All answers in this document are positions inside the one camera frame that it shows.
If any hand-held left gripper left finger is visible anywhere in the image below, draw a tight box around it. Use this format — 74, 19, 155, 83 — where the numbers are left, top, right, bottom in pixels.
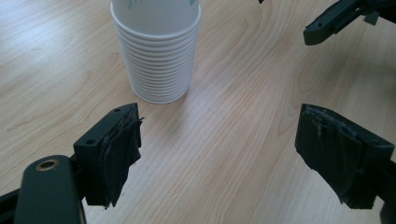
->
73, 103, 145, 209

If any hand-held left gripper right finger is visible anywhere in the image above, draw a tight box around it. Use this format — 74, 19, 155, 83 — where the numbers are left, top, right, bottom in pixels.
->
294, 103, 396, 210

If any stack of white paper cups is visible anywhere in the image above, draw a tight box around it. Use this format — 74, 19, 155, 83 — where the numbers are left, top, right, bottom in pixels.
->
110, 0, 202, 105

